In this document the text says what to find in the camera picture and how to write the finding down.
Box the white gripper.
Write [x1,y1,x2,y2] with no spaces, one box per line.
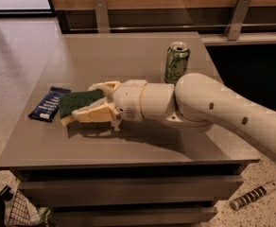
[72,79,147,123]

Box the green and yellow sponge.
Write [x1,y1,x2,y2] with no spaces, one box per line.
[59,89,104,126]

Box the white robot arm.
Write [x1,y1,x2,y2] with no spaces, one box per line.
[72,73,276,162]

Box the blue rxbar blueberry wrapper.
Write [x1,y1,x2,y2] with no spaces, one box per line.
[28,87,70,123]

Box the grey drawer cabinet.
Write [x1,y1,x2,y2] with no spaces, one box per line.
[0,31,261,227]

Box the green soda can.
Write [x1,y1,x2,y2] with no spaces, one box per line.
[164,42,190,84]

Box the upper grey drawer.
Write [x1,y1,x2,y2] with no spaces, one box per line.
[19,175,243,207]

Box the grey drawer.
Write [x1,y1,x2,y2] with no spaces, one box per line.
[50,207,216,227]
[19,175,243,207]

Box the lower grey drawer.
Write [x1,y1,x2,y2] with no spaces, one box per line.
[50,207,216,227]

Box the left metal bracket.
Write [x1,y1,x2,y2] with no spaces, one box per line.
[93,0,111,33]

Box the metal bracket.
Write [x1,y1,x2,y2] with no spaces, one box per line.
[224,0,251,41]
[93,0,111,33]

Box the wire mesh basket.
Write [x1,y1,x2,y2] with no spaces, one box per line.
[5,190,43,227]

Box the right metal bracket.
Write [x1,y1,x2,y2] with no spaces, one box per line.
[224,0,251,41]

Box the striped black white handle tool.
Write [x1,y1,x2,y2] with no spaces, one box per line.
[230,182,276,211]

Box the horizontal metal rail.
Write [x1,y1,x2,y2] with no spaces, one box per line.
[69,23,276,33]

